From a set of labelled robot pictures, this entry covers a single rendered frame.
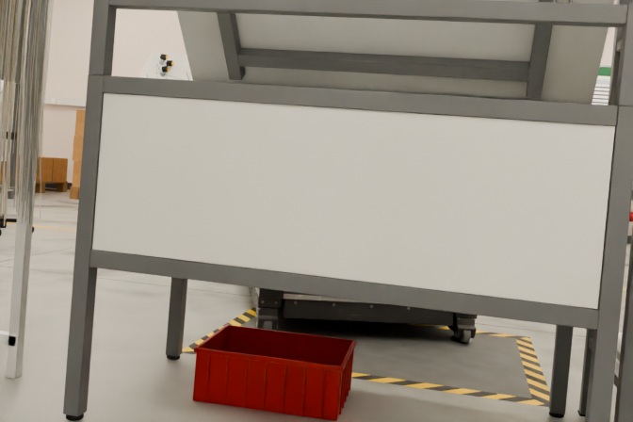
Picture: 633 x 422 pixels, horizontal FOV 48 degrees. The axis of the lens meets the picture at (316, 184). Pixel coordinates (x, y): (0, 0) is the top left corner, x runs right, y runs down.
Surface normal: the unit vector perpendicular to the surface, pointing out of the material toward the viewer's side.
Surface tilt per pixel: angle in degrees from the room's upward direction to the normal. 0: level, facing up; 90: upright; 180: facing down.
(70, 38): 90
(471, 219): 90
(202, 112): 90
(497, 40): 131
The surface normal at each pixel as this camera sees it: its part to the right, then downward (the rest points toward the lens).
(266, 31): -0.22, 0.66
